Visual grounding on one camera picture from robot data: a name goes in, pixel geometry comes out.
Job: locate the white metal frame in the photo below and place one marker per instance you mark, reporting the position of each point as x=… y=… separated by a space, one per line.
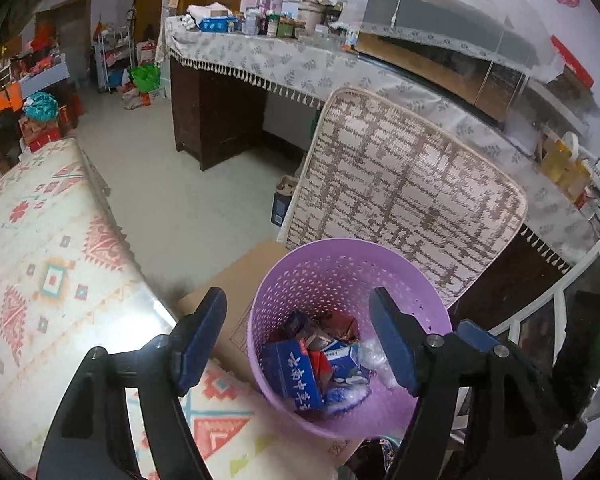
x=595 y=260

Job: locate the small dark blue box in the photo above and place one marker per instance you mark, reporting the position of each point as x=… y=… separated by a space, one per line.
x=282 y=205

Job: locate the patterned tablecloth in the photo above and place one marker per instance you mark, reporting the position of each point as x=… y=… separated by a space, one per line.
x=55 y=220

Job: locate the beige jar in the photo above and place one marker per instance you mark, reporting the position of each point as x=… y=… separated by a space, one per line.
x=310 y=15

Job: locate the white plastic packet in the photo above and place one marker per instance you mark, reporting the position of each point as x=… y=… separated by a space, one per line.
x=207 y=10

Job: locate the white metal trolley rack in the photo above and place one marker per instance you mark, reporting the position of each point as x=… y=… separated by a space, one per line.
x=112 y=60

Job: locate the orange bag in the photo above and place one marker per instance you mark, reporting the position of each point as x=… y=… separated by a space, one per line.
x=5 y=100

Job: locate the mesh food cover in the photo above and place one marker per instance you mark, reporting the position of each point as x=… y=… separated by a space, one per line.
x=455 y=10

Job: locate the brown wooden case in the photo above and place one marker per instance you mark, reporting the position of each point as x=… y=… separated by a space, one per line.
x=430 y=65

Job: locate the flat cardboard sheet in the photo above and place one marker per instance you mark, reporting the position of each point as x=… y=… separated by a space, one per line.
x=240 y=285

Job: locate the grey scalloped shelf cloth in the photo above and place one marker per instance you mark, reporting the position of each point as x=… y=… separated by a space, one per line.
x=45 y=72

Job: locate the maroon snack packet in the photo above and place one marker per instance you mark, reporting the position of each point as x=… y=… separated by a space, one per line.
x=340 y=322

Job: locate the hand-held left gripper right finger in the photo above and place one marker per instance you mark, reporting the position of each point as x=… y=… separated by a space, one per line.
x=392 y=345

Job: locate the cluttered sideboard with cloth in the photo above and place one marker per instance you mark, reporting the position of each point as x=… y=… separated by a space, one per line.
x=305 y=67

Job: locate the purple plastic basket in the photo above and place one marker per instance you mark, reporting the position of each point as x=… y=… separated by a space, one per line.
x=330 y=270

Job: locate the teal bag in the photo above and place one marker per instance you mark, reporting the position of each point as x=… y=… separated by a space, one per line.
x=40 y=105

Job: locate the chair with woven cover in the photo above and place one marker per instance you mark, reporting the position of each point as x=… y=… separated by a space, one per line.
x=405 y=195

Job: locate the blue printed carton box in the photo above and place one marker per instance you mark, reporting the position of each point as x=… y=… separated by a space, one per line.
x=292 y=377

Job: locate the red gift box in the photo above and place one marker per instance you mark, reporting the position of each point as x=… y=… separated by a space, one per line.
x=42 y=135

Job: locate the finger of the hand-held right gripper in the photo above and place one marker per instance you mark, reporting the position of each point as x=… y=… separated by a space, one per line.
x=472 y=334

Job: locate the blue white box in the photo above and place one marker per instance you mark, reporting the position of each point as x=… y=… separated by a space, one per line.
x=345 y=355

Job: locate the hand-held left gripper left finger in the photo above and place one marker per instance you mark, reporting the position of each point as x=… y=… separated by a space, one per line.
x=200 y=340

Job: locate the yellow bottle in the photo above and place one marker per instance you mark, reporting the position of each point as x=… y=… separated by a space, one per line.
x=562 y=165

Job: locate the green bag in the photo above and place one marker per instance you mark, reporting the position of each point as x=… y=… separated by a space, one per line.
x=145 y=76

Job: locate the blue tissue pack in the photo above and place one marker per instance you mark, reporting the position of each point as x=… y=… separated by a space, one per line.
x=215 y=24

